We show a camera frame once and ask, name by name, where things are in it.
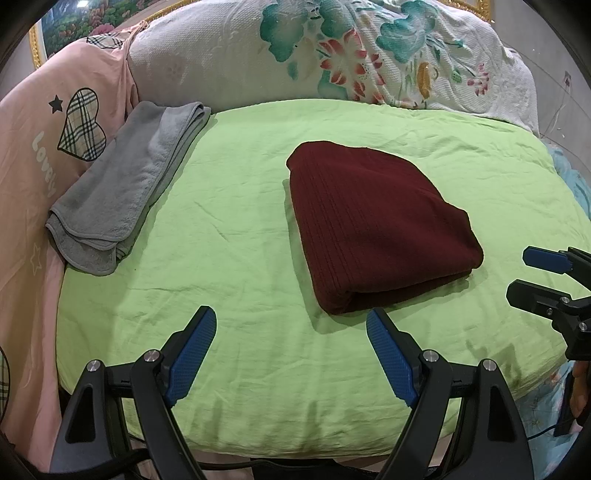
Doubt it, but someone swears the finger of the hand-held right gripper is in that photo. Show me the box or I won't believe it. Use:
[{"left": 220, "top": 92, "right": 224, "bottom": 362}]
[
  {"left": 523, "top": 246, "right": 591, "bottom": 280},
  {"left": 506, "top": 278, "right": 591, "bottom": 326}
]

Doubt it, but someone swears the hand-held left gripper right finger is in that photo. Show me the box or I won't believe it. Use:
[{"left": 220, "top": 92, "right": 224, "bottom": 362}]
[{"left": 366, "top": 307, "right": 536, "bottom": 480}]

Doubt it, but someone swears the light green bed sheet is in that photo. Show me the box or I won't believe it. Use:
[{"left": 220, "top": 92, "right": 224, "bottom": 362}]
[{"left": 55, "top": 98, "right": 591, "bottom": 460}]

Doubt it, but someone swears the maroon knit sweater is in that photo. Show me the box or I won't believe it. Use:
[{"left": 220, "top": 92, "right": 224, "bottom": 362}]
[{"left": 283, "top": 141, "right": 485, "bottom": 316}]

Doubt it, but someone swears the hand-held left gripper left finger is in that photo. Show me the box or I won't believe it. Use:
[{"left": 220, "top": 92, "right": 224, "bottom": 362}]
[{"left": 50, "top": 305, "right": 218, "bottom": 480}]

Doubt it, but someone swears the gold framed landscape painting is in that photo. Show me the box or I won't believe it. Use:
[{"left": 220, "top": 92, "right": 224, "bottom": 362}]
[{"left": 28, "top": 0, "right": 492, "bottom": 70}]

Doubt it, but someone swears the person's right hand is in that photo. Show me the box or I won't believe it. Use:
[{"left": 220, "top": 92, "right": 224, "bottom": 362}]
[{"left": 571, "top": 362, "right": 591, "bottom": 418}]

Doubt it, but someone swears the white floral blanket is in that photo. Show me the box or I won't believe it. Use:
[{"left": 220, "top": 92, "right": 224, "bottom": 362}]
[{"left": 127, "top": 0, "right": 541, "bottom": 137}]

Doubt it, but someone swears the pink quilt with plaid hearts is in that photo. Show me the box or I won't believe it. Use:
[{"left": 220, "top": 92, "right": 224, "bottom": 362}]
[{"left": 0, "top": 23, "right": 141, "bottom": 462}]

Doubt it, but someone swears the grey towel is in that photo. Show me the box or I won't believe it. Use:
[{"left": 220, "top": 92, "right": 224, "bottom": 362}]
[{"left": 45, "top": 100, "right": 212, "bottom": 277}]

